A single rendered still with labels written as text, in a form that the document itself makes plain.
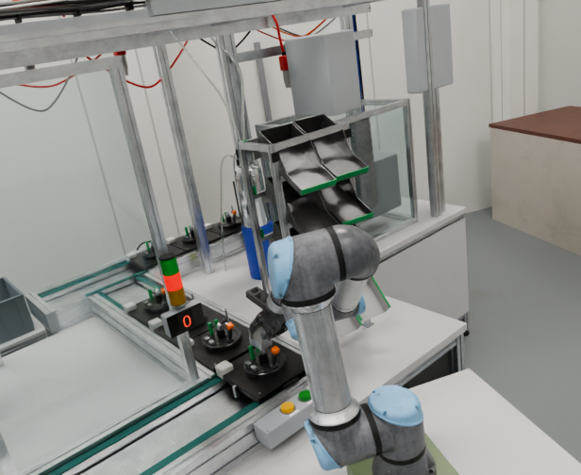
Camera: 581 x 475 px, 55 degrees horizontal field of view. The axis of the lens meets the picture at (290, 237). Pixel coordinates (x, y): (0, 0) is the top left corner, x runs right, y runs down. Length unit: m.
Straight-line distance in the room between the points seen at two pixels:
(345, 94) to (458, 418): 1.66
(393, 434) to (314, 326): 0.31
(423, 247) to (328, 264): 2.08
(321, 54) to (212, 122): 2.09
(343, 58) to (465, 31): 2.85
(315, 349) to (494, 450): 0.69
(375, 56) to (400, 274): 2.55
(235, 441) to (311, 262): 0.74
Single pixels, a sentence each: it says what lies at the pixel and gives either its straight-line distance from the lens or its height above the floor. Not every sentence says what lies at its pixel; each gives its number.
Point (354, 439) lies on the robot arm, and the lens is 1.28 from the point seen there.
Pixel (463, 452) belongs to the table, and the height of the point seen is 0.86.
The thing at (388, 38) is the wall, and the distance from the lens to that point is 5.16.
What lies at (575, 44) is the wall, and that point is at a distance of 6.33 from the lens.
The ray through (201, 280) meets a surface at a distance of 2.89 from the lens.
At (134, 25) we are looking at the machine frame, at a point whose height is 2.07.
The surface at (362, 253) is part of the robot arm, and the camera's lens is 1.12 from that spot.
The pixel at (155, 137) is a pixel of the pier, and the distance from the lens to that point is 4.41.
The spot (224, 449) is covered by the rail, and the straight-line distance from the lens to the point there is 1.67.
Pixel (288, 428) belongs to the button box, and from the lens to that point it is 1.68.
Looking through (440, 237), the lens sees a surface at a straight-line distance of 3.27.
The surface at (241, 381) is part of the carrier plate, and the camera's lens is 1.84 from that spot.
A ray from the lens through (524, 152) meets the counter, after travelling 5.12.
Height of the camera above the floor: 1.99
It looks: 20 degrees down
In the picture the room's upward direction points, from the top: 9 degrees counter-clockwise
